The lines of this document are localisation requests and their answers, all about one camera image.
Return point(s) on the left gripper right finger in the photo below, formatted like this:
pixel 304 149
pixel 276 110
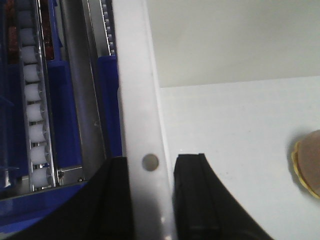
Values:
pixel 204 208

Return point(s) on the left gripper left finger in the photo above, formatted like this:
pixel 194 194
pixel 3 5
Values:
pixel 101 209

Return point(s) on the pink plush football toy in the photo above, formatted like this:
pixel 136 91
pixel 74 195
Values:
pixel 306 162

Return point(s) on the white plastic tote crate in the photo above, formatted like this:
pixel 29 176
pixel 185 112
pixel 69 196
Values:
pixel 236 80

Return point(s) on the left white roller track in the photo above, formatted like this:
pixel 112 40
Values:
pixel 42 172

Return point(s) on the blue bin upper left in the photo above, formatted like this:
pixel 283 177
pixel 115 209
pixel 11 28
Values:
pixel 80 53

